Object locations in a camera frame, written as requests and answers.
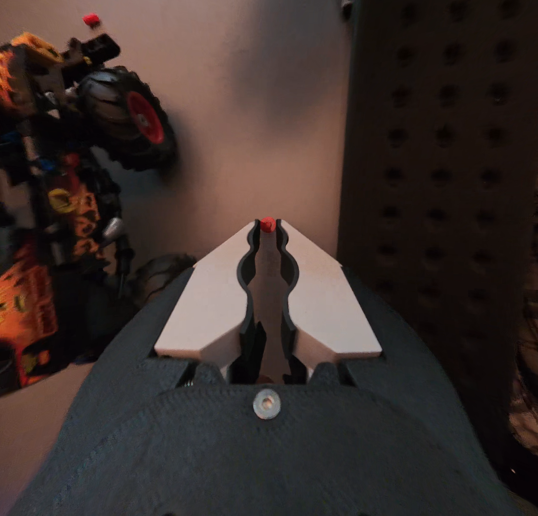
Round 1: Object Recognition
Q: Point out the grey desk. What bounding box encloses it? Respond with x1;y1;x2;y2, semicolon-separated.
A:
0;0;358;516

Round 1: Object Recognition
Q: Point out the dark perforated chair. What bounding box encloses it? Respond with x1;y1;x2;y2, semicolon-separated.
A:
336;0;538;496

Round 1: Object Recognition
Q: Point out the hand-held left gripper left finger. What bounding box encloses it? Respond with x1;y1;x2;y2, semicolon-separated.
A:
155;220;267;384

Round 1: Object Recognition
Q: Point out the brick-built monster truck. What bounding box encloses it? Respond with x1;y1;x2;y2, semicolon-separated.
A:
0;32;199;397

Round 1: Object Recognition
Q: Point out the red rim toy wheel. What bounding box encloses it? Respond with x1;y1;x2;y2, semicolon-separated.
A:
78;66;177;172

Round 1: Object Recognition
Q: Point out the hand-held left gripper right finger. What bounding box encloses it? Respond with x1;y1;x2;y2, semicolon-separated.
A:
275;220;383;384

